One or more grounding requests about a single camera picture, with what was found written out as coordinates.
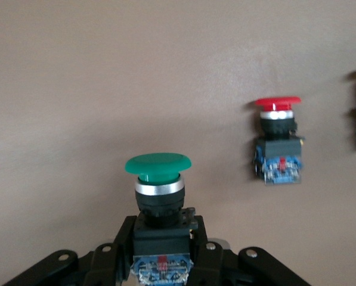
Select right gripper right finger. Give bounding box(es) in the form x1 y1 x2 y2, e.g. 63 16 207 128
191 216 311 286

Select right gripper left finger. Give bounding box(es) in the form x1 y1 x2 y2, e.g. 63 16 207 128
1 216 137 286

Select green mushroom push button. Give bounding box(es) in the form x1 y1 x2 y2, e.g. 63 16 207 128
124 152 204 286

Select red mushroom push button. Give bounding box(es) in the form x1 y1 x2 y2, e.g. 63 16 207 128
253 95 305 186

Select brown table mat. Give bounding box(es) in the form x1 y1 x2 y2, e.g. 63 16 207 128
0 0 356 286

